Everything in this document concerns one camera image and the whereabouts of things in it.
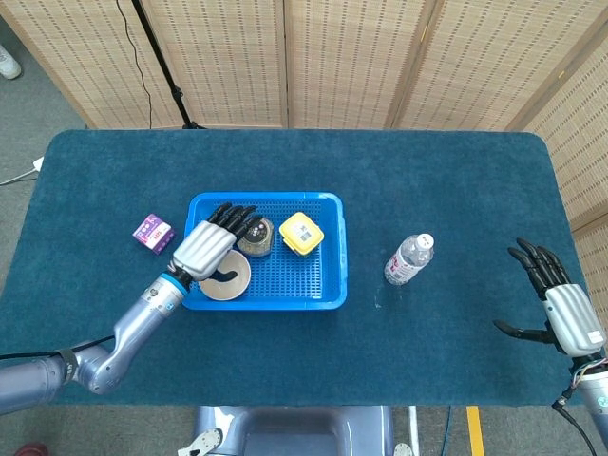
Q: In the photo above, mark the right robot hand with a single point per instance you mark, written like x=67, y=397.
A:
x=572, y=318

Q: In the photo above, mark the beige bowl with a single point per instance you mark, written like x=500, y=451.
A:
x=235, y=290

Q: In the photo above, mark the white shoe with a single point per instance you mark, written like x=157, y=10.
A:
x=8, y=64

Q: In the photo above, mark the black tripod stand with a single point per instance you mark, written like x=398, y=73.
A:
x=176, y=92

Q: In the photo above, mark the white slim post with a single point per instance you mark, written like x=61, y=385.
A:
x=414, y=427

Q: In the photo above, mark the bamboo folding screen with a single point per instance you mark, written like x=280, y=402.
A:
x=332, y=57

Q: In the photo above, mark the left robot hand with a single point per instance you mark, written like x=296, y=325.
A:
x=204, y=247

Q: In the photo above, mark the teal table cloth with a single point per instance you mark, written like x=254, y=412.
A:
x=427, y=190

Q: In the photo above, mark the clear plastic water bottle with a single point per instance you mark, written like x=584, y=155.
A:
x=408, y=261

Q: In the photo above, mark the white perforated metal bracket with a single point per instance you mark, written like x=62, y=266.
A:
x=403, y=450
x=206, y=439

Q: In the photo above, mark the round dark lidded jar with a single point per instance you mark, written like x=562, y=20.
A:
x=259, y=240

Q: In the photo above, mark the grey-blue robot torso base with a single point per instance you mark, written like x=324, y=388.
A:
x=294, y=432

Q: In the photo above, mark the red shoe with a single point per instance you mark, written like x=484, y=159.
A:
x=31, y=450

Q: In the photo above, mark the yellow floor tape strip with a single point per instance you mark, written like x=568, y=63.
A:
x=475, y=432

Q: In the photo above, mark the green container yellow lid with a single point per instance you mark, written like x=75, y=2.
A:
x=301, y=233

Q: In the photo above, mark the purple carton box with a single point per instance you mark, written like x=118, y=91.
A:
x=153, y=233

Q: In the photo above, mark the blue perforated plastic basket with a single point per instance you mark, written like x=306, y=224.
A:
x=294, y=280

